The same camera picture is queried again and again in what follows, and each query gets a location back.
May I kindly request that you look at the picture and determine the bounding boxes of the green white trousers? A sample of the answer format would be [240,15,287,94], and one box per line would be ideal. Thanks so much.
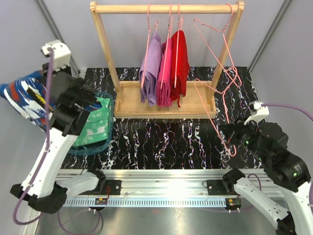
[73,97,111,147]

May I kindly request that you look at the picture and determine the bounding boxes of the pink wire hanger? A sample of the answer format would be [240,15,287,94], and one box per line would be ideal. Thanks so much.
[193,1,245,89]

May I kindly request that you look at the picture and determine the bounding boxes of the blue patterned trousers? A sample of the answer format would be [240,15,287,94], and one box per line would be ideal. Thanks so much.
[0,70,46,131]

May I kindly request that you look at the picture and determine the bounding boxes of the pink hanger with blue trousers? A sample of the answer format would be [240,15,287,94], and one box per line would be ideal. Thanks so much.
[194,66,243,157]

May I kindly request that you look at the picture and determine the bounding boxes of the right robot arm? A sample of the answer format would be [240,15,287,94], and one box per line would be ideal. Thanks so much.
[220,120,313,235]

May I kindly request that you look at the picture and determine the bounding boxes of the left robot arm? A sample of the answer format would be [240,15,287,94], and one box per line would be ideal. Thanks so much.
[10,71,106,214]

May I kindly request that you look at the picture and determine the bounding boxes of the lilac folded trousers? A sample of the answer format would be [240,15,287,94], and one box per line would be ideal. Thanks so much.
[139,32,162,106]

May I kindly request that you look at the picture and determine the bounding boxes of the pink folded trousers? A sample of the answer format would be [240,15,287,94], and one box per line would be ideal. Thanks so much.
[155,38,172,107]

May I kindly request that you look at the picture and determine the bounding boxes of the pink hanger with lilac trousers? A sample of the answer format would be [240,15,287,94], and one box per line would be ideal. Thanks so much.
[140,3,159,89]

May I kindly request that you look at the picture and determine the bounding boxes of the red folded trousers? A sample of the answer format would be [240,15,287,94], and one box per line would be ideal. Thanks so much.
[170,30,190,108]

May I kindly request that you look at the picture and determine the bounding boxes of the pink hanger with red trousers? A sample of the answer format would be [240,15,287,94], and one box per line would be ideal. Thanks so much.
[173,3,184,88]

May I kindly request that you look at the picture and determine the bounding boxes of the black marble pattern mat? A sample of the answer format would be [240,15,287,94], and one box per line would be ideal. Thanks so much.
[62,67,261,169]

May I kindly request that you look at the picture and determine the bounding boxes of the wooden clothes rack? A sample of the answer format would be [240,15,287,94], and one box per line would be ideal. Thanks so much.
[90,1,241,119]

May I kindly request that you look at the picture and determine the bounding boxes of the transparent blue plastic bin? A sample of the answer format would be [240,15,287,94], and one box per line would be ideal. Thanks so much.
[68,92,114,156]

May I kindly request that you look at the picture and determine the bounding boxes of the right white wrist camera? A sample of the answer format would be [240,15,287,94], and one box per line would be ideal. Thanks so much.
[244,101,269,125]

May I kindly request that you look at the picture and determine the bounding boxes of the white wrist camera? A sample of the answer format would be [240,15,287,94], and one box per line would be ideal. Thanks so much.
[41,40,71,71]
[244,101,269,125]

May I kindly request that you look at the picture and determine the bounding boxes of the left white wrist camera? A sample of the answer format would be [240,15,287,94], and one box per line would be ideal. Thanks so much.
[41,40,71,71]

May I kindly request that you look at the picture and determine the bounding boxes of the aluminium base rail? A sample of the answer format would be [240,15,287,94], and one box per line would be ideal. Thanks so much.
[51,168,279,208]

